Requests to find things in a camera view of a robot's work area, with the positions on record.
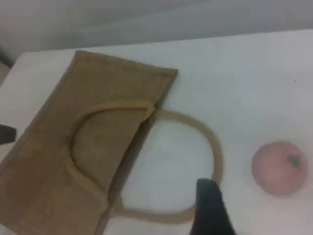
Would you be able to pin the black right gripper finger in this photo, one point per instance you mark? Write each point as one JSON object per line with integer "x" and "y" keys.
{"x": 7, "y": 134}
{"x": 210, "y": 210}

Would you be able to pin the brown jute tote bag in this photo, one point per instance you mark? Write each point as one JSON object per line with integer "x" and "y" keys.
{"x": 110, "y": 80}

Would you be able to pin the pink toy peach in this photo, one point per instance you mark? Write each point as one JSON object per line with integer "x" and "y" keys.
{"x": 276, "y": 169}

